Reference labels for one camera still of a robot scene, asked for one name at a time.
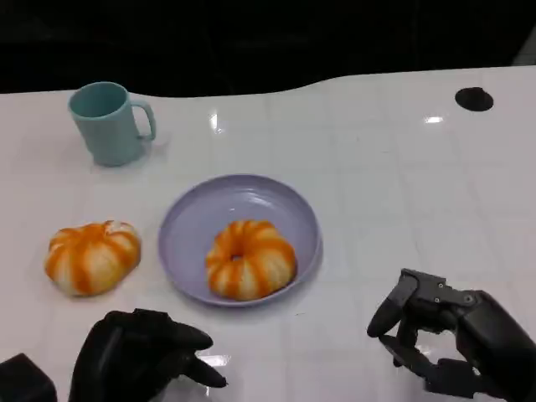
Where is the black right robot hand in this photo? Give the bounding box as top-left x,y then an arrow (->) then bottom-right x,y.
366,268 -> 536,402

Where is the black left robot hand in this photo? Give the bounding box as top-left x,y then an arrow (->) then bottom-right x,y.
68,308 -> 229,402

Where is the ring-shaped orange white bread roll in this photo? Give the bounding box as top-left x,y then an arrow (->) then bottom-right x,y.
204,219 -> 298,302

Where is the round orange white bread roll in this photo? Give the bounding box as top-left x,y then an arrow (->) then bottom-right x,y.
44,219 -> 142,298

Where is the lilac plate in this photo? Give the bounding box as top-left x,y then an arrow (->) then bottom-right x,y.
157,173 -> 324,309

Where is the pale green mug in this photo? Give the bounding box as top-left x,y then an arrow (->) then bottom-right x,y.
67,80 -> 158,168

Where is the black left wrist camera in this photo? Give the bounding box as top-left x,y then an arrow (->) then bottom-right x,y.
0,352 -> 58,402

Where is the black table cable grommet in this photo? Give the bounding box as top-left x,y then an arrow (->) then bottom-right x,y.
454,86 -> 495,112

